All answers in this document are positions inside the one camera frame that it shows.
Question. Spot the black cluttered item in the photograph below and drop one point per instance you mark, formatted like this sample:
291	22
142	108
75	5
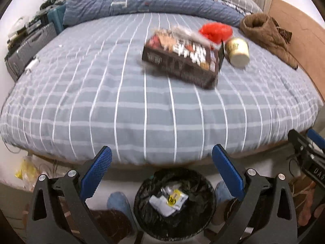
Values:
49	2

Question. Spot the white charger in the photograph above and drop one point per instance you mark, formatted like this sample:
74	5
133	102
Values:
31	64

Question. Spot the teal plastic crate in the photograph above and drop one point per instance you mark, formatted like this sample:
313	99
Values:
57	17

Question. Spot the yellow snack packet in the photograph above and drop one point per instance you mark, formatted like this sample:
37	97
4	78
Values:
175	199

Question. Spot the beige paper cup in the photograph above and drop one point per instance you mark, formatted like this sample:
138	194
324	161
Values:
237	52

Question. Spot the red plastic bag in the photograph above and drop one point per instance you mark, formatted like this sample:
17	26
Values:
215	31

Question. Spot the white plastic item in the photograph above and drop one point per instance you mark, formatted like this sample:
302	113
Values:
19	25

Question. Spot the person's right leg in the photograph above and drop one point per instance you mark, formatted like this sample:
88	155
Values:
222	195

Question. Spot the yellow plastic bag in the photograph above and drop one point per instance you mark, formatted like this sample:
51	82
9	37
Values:
25	172

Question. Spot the dark brown snack box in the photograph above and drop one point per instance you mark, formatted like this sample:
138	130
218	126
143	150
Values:
177	61

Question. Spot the brown quilted jacket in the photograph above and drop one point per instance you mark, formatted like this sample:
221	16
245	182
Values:
264	30

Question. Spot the person's left leg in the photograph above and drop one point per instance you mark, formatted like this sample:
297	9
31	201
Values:
119	203

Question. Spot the translucent plastic wrapper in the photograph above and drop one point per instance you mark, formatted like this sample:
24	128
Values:
185	34

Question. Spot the wooden headboard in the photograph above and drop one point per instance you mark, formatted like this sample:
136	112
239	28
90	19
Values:
299	43

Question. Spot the black trash bin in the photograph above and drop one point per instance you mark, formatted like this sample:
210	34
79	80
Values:
144	208

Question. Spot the grey hard suitcase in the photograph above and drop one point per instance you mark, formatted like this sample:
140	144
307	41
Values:
28	45

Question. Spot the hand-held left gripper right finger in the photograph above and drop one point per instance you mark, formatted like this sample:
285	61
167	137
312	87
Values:
227	170

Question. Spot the person's right hand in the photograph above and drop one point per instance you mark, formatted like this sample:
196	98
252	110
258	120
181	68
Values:
311	203

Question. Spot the person's leg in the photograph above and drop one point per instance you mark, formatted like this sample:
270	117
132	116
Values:
222	195
119	203

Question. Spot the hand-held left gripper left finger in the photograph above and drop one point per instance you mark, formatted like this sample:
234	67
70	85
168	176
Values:
97	167

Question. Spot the blue striped quilt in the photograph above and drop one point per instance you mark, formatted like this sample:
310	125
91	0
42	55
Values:
165	2

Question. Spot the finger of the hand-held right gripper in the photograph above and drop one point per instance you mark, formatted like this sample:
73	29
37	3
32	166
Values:
298	142
316	137

